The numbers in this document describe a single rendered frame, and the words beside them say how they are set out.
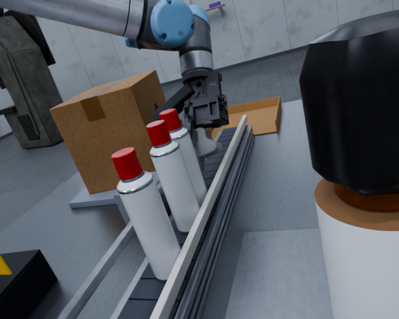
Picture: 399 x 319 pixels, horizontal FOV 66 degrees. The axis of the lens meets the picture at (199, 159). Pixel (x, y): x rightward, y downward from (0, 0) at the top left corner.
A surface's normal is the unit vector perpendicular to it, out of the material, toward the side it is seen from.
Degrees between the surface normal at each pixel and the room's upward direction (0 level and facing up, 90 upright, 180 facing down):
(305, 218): 0
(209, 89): 60
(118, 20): 115
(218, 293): 0
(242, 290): 0
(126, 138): 90
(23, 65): 92
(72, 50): 90
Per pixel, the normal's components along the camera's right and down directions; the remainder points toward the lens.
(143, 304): -0.27, -0.89
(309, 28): -0.19, 0.43
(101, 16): 0.25, 0.69
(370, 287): -0.65, 0.46
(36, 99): 0.88, -0.02
